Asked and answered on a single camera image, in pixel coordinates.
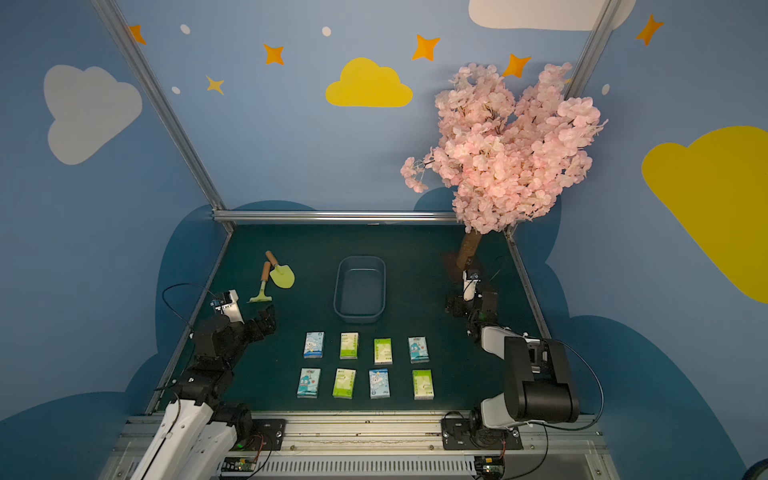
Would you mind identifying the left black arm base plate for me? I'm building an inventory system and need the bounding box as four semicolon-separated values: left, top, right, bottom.
233;418;287;452

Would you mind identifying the aluminium front rail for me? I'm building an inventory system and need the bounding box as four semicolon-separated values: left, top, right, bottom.
98;410;619;480

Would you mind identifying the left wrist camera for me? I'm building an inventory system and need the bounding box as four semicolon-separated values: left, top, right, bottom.
210;289;244;323

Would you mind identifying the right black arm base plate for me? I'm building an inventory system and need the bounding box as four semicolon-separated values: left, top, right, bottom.
440;417;523;451

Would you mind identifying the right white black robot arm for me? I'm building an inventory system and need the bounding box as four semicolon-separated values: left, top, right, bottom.
446;291;581;430

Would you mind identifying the left green circuit board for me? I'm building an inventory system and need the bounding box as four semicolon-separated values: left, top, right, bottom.
220;457;259;475

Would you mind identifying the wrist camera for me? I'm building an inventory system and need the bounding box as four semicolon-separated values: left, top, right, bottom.
210;289;244;323
462;268;480;302

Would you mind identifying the green trowel wooden handle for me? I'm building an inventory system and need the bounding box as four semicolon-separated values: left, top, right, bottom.
265;251;295;289

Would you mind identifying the green rake wooden handle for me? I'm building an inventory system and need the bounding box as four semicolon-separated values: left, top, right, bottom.
248;261;272;303

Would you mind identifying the green white tissue pack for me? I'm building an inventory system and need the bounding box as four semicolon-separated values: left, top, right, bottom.
339;332;359;360

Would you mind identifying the blue plastic storage box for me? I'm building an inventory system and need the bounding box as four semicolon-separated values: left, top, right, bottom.
333;255;386;324

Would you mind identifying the blue cartoon tissue pack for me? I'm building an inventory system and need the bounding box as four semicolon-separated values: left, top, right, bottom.
303;331;325;359
408;336;430;364

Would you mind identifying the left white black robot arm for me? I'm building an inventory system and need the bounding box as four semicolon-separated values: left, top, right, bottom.
132;306;285;479

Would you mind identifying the green circuit board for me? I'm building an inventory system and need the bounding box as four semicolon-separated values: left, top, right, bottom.
473;456;505;480
220;457;259;475

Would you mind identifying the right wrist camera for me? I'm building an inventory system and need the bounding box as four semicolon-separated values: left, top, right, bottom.
462;268;480;302

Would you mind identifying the pink blossom artificial tree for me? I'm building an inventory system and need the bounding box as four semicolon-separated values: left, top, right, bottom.
400;63;604;271

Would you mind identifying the right green circuit board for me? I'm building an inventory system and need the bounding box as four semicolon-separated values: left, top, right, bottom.
473;456;505;480

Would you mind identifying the aluminium back frame bar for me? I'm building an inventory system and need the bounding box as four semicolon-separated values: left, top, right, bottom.
213;210;457;224

